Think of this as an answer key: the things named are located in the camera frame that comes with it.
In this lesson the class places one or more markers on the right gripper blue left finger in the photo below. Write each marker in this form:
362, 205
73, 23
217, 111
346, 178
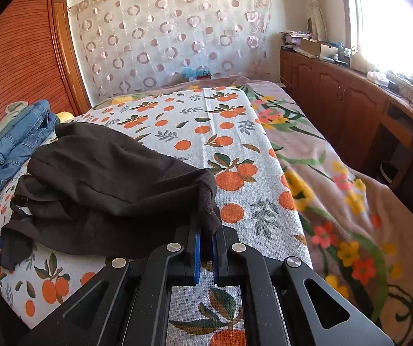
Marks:
193, 251

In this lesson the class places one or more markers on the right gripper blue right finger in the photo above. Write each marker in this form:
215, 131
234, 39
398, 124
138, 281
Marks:
220, 256

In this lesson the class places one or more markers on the black pants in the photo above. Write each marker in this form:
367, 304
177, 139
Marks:
96, 191

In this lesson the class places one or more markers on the orange fruit print bedsheet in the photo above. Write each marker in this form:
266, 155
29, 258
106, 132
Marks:
46, 279

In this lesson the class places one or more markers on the blue folded jeans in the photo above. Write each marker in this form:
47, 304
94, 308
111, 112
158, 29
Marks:
23, 136

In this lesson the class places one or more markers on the olive green folded pants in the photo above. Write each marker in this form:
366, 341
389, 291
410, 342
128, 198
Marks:
11, 112

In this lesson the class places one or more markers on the yellow plush toy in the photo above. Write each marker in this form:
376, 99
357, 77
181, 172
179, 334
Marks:
65, 116

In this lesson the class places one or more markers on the floral pink blanket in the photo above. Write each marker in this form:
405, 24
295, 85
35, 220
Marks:
340, 205

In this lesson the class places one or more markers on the box with blue cloth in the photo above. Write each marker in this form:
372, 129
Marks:
200, 73

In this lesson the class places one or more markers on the wooden louvered wardrobe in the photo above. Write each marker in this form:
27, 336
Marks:
37, 57

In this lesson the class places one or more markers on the circle pattern sheer curtain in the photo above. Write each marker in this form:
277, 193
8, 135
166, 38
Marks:
127, 46

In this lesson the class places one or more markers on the wooden side cabinet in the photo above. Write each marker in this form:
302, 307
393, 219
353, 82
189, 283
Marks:
364, 122

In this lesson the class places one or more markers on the stack of books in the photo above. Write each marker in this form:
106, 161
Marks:
291, 39

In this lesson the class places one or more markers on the cardboard box on cabinet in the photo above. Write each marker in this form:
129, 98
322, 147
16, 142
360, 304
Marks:
319, 49

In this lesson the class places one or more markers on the beige window drape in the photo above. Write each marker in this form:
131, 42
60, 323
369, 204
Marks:
317, 19

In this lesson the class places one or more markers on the window with wooden frame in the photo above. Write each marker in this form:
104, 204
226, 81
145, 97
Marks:
380, 35

